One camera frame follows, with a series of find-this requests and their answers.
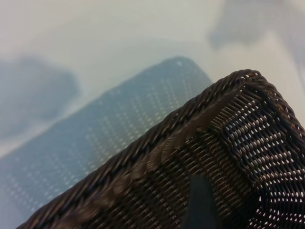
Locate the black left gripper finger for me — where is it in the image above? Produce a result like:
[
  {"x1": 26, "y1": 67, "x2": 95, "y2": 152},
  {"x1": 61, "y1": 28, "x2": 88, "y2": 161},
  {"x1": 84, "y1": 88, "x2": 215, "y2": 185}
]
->
[{"x1": 188, "y1": 175, "x2": 219, "y2": 229}]

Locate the dark brown wicker basket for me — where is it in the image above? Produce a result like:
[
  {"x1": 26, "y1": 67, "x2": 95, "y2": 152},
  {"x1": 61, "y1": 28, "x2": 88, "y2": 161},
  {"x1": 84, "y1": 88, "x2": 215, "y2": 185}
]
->
[{"x1": 15, "y1": 69, "x2": 305, "y2": 229}]

